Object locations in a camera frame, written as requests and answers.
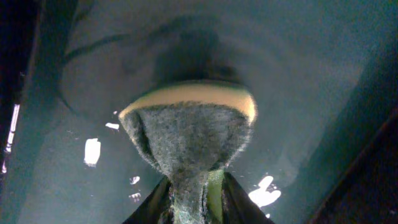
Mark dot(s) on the black rectangular tray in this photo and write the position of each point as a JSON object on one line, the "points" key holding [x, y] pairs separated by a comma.
{"points": [[323, 75]]}

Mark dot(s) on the green dish sponge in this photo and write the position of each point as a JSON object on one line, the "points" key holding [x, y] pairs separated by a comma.
{"points": [[186, 131]]}

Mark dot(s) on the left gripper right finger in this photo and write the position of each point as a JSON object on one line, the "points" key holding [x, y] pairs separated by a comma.
{"points": [[237, 207]]}

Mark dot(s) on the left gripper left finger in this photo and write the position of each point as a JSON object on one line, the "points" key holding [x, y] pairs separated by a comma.
{"points": [[156, 208]]}

